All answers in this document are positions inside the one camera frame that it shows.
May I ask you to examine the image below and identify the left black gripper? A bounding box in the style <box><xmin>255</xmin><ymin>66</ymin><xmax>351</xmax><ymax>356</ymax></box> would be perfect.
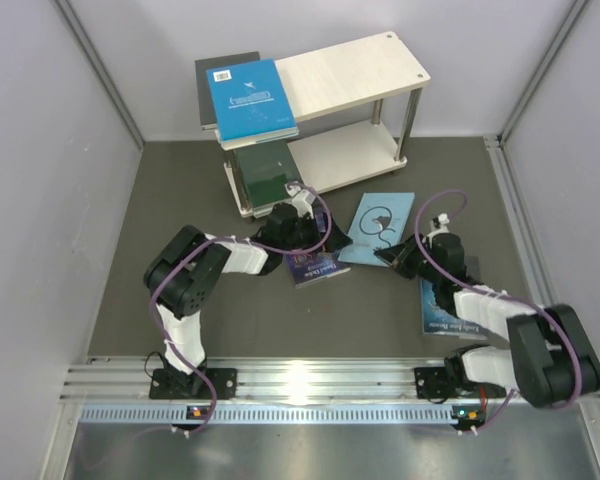
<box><xmin>279</xmin><ymin>210</ymin><xmax>351</xmax><ymax>253</ymax></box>

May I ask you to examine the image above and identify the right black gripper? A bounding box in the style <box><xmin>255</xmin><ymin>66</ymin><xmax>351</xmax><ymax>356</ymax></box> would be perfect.
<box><xmin>378</xmin><ymin>232</ymin><xmax>444</xmax><ymax>285</ymax></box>

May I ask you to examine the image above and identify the light blue circle book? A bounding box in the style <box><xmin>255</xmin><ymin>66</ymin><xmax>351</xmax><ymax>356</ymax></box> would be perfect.
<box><xmin>338</xmin><ymin>192</ymin><xmax>415</xmax><ymax>267</ymax></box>

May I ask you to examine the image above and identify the purple galaxy cover book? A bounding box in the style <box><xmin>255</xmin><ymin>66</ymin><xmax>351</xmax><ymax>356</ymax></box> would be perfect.
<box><xmin>284</xmin><ymin>242</ymin><xmax>351</xmax><ymax>288</ymax></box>

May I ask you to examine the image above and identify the dark blue Wuthering Heights book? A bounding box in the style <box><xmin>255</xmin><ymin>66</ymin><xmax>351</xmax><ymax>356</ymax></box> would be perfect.
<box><xmin>420</xmin><ymin>263</ymin><xmax>486</xmax><ymax>340</ymax></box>

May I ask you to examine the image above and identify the pale grey-green book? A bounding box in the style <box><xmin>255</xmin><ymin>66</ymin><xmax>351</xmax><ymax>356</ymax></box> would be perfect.
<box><xmin>252</xmin><ymin>197</ymin><xmax>291</xmax><ymax>218</ymax></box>

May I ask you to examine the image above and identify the dark green book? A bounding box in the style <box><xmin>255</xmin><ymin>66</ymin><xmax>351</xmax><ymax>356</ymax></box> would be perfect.
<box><xmin>236</xmin><ymin>140</ymin><xmax>303</xmax><ymax>210</ymax></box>

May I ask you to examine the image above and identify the bright blue book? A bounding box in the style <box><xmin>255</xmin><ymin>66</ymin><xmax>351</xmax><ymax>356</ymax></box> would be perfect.
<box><xmin>207</xmin><ymin>59</ymin><xmax>299</xmax><ymax>151</ymax></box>

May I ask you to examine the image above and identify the black glossy book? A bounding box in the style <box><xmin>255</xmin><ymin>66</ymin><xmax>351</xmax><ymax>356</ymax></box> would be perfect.
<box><xmin>195</xmin><ymin>51</ymin><xmax>260</xmax><ymax>130</ymax></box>

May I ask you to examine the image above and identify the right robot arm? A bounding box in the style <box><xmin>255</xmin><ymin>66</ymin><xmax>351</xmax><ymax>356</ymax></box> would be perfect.
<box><xmin>375</xmin><ymin>233</ymin><xmax>600</xmax><ymax>408</ymax></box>

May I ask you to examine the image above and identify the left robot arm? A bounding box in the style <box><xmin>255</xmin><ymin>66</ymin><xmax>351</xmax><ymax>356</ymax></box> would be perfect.
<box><xmin>143</xmin><ymin>204</ymin><xmax>353</xmax><ymax>397</ymax></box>

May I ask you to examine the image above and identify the white two-tier shelf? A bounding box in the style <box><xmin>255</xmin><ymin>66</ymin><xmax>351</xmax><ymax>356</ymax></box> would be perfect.
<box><xmin>224</xmin><ymin>31</ymin><xmax>431</xmax><ymax>218</ymax></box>

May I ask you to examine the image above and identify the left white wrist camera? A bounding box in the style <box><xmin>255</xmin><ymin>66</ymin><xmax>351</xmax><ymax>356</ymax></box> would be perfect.
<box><xmin>285</xmin><ymin>182</ymin><xmax>316</xmax><ymax>219</ymax></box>

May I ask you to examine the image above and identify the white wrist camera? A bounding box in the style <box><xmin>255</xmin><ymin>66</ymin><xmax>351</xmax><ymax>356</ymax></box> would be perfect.
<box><xmin>285</xmin><ymin>182</ymin><xmax>316</xmax><ymax>219</ymax></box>
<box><xmin>426</xmin><ymin>213</ymin><xmax>450</xmax><ymax>246</ymax></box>

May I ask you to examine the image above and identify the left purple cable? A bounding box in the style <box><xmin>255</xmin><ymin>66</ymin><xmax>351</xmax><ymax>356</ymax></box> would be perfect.
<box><xmin>149</xmin><ymin>183</ymin><xmax>334</xmax><ymax>434</ymax></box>

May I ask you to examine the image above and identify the purple cable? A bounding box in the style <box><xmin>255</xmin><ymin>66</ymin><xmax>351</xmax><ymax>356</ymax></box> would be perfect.
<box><xmin>149</xmin><ymin>183</ymin><xmax>334</xmax><ymax>434</ymax></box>
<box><xmin>413</xmin><ymin>188</ymin><xmax>586</xmax><ymax>401</ymax></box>

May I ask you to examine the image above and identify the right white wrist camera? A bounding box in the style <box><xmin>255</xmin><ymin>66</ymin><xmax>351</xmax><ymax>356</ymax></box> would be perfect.
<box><xmin>426</xmin><ymin>213</ymin><xmax>450</xmax><ymax>246</ymax></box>

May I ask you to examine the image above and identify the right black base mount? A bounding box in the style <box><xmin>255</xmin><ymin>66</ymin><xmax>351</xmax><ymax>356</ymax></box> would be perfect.
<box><xmin>414</xmin><ymin>367</ymin><xmax>458</xmax><ymax>404</ymax></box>

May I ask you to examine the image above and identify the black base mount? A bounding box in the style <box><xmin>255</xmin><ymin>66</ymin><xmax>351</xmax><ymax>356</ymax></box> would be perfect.
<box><xmin>414</xmin><ymin>367</ymin><xmax>458</xmax><ymax>404</ymax></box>
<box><xmin>149</xmin><ymin>368</ymin><xmax>238</xmax><ymax>400</ymax></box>

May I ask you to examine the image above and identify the aluminium front rail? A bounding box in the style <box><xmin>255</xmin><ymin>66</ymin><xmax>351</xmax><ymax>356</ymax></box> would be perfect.
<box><xmin>59</xmin><ymin>355</ymin><xmax>600</xmax><ymax>406</ymax></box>

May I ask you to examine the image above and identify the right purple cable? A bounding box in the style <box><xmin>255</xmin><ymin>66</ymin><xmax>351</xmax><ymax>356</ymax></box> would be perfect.
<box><xmin>413</xmin><ymin>188</ymin><xmax>586</xmax><ymax>401</ymax></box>

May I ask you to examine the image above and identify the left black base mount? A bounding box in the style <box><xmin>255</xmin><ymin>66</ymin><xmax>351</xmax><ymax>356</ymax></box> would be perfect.
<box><xmin>149</xmin><ymin>368</ymin><xmax>238</xmax><ymax>400</ymax></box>

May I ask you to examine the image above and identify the slotted cable duct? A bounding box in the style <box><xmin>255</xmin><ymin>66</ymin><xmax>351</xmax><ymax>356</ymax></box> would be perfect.
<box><xmin>80</xmin><ymin>404</ymin><xmax>478</xmax><ymax>425</ymax></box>

